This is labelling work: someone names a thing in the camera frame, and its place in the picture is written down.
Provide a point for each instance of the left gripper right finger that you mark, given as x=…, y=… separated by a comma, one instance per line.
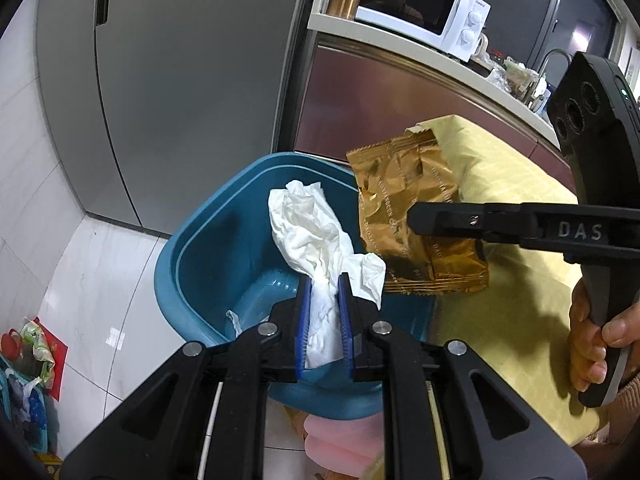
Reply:
x=446, y=412

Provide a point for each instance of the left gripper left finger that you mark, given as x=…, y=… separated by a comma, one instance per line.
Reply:
x=202, y=413

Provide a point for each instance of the grey double-door refrigerator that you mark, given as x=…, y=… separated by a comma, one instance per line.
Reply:
x=154, y=104

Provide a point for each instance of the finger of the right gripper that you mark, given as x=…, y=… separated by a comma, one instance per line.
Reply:
x=500, y=222

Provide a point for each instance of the pink sleeve right forearm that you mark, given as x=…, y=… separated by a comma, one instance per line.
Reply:
x=604, y=449

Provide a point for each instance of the blue plastic trash bin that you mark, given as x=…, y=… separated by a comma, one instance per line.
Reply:
x=224, y=259

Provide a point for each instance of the gold foil snack wrapper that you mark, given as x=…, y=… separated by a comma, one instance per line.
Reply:
x=404, y=188

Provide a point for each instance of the yellow patterned table cloth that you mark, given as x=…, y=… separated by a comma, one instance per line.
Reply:
x=519, y=323

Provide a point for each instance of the maroon lower kitchen cabinets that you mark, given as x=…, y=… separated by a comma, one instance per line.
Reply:
x=358, y=95

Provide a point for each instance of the white microwave oven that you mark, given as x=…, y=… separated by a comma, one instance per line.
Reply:
x=451, y=26

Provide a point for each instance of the person's right hand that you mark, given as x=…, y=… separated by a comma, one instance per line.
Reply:
x=589, y=342

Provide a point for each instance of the dark kitchen window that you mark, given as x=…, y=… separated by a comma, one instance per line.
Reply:
x=529, y=30

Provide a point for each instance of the steel kitchen faucet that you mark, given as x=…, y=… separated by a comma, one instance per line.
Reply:
x=541, y=85

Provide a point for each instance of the white tissue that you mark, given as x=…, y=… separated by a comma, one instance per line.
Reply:
x=312, y=242

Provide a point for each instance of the pink slippers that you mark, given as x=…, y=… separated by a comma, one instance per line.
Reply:
x=349, y=448

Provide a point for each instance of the white kitchen countertop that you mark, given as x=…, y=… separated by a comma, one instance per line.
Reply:
x=424, y=57

